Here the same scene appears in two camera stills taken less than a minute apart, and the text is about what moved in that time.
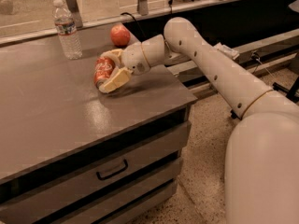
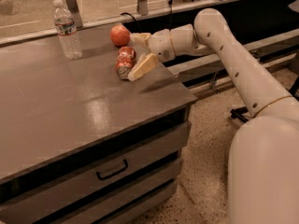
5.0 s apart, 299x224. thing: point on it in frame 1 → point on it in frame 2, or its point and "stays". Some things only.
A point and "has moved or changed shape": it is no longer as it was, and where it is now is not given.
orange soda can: x=103 y=66 has moved or changed shape
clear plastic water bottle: x=66 y=31 stays
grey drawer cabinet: x=70 y=154 stays
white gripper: x=133 y=60 → x=160 y=45
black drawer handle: x=114 y=174 stays
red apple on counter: x=120 y=35 stays
